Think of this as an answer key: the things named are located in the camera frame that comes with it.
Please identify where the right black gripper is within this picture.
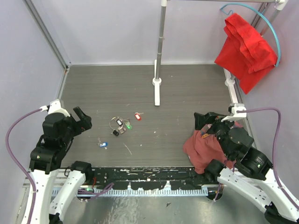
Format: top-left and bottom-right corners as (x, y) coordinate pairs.
(193, 110), (237, 157)

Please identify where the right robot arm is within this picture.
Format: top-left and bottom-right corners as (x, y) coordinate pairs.
(194, 111), (299, 224)

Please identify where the maroon printed t-shirt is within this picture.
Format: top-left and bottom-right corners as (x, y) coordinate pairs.
(183, 125), (234, 174)

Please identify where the red tagged key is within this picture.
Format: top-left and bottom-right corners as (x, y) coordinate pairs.
(135, 112), (143, 121)

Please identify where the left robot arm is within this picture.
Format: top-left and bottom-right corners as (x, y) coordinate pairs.
(22, 107), (94, 224)

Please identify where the metal keyring with keys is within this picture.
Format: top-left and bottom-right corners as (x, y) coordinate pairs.
(109, 116), (132, 137)

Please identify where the white pole base foot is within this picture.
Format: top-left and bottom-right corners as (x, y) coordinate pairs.
(152, 60), (162, 106)

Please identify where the blue clothes hanger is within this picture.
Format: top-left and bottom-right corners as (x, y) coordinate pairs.
(220, 3), (281, 67)

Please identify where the aluminium corner profile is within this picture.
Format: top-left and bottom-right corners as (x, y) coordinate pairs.
(24, 0), (71, 70)

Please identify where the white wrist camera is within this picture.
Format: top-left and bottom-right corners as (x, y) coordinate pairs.
(40, 99), (71, 117)
(221, 103), (247, 122)

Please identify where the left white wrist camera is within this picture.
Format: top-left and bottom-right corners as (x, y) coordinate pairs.
(40, 99), (71, 117)

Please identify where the black mounting plate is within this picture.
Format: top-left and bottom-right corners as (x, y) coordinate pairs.
(85, 167), (218, 190)

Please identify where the metal rack pole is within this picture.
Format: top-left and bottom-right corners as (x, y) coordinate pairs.
(155, 0), (167, 80)

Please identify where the red cloth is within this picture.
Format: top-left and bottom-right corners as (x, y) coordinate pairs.
(214, 13), (278, 94)

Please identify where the blue tagged key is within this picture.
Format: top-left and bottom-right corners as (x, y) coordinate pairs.
(98, 138), (108, 148)

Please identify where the slotted cable duct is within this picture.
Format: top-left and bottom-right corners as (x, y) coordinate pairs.
(51, 188), (209, 197)

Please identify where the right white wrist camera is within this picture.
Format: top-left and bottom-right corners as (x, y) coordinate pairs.
(221, 103), (247, 122)

